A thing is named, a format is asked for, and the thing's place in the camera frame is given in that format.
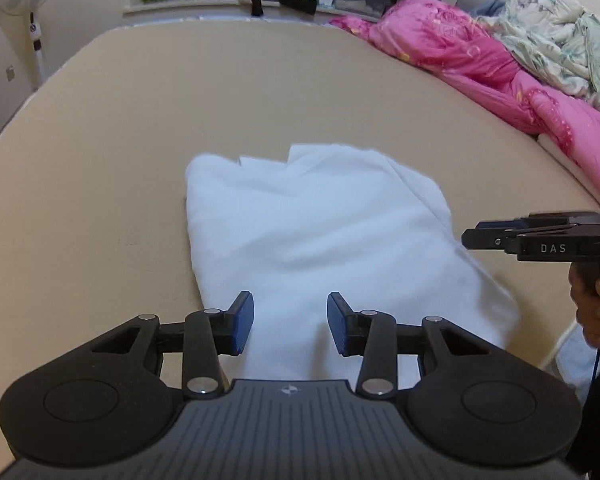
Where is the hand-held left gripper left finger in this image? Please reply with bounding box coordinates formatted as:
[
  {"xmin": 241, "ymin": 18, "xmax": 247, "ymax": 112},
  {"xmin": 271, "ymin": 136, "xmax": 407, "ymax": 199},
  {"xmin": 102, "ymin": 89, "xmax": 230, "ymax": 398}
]
[{"xmin": 65, "ymin": 291, "xmax": 255, "ymax": 401}]

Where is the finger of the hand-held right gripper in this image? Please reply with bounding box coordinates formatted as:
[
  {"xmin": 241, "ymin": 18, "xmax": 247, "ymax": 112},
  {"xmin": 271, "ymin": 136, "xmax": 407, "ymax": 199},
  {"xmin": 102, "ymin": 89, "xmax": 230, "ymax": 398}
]
[
  {"xmin": 477, "ymin": 212, "xmax": 600, "ymax": 231},
  {"xmin": 462, "ymin": 225, "xmax": 600, "ymax": 252}
]

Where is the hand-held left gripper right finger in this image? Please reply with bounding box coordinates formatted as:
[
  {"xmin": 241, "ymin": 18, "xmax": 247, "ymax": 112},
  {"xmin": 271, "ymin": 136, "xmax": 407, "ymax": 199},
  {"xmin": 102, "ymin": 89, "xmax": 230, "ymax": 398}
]
[{"xmin": 327, "ymin": 291, "xmax": 518, "ymax": 401}]

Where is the white shirt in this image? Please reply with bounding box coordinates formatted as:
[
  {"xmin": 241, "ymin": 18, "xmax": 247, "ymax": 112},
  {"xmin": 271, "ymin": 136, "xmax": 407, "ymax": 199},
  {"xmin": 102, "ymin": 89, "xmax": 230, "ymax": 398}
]
[{"xmin": 185, "ymin": 142, "xmax": 523, "ymax": 383}]

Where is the person's right hand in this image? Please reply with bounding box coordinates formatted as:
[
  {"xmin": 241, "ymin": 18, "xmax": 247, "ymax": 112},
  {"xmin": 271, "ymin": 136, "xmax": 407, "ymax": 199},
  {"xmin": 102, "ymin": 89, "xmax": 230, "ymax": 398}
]
[{"xmin": 569, "ymin": 261, "xmax": 600, "ymax": 351}]

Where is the light blue bed sheet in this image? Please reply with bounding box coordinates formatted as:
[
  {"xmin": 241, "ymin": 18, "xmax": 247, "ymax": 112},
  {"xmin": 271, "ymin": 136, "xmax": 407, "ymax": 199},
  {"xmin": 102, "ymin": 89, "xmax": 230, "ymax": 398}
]
[{"xmin": 550, "ymin": 322, "xmax": 600, "ymax": 393}]

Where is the pale floral quilt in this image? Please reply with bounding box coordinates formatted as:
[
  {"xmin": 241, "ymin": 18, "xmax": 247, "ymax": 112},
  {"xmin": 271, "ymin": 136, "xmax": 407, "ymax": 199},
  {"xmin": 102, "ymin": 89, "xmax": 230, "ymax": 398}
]
[{"xmin": 495, "ymin": 0, "xmax": 600, "ymax": 118}]

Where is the pink floral quilt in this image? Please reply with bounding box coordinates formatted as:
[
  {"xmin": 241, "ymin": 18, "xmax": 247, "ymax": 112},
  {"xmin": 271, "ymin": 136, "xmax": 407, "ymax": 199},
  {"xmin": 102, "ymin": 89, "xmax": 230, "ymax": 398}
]
[{"xmin": 329, "ymin": 0, "xmax": 600, "ymax": 206}]

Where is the tan bed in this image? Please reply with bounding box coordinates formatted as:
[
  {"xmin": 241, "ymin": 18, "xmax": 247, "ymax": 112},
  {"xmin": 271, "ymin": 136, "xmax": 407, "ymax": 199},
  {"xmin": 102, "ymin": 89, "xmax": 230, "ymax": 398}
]
[{"xmin": 0, "ymin": 24, "xmax": 600, "ymax": 471}]

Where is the blue-grey cloth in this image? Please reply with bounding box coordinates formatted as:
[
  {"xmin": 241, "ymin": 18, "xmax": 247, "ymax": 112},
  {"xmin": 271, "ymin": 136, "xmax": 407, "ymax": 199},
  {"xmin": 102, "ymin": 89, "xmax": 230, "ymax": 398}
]
[{"xmin": 470, "ymin": 0, "xmax": 506, "ymax": 18}]

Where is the white windowsill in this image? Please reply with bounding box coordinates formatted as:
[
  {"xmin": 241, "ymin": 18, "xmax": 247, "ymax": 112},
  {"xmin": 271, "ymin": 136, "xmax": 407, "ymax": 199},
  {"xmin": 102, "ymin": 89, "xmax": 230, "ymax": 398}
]
[{"xmin": 124, "ymin": 0, "xmax": 331, "ymax": 23}]

